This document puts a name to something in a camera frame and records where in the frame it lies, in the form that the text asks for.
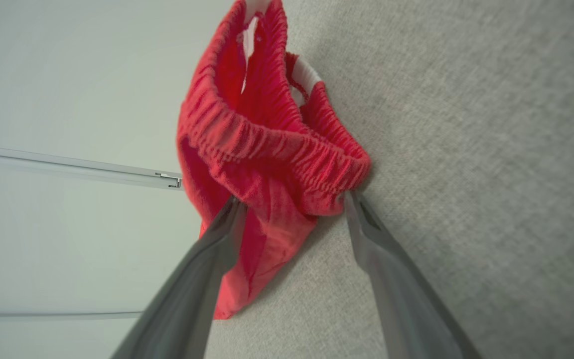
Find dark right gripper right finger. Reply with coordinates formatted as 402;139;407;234
344;192;482;359

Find red shorts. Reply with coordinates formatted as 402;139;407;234
176;0;371;320

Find grey fabric sofa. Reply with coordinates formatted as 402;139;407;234
202;0;574;359

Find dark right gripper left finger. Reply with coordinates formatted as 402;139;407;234
110;197;248;359

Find metal wall rail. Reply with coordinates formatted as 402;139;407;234
0;299;143;321
0;144;184;190

